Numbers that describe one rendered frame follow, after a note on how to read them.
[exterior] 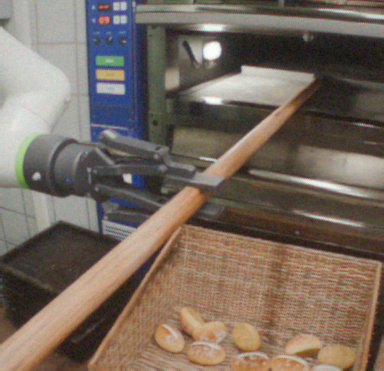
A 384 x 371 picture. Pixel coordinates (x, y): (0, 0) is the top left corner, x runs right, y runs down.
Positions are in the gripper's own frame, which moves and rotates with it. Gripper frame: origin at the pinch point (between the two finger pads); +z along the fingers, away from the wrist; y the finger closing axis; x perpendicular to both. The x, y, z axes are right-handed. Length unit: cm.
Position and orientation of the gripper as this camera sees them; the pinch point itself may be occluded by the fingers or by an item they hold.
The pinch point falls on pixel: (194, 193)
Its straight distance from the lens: 58.3
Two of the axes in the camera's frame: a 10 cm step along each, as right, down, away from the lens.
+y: -0.1, 9.2, 4.0
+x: -4.2, 3.6, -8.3
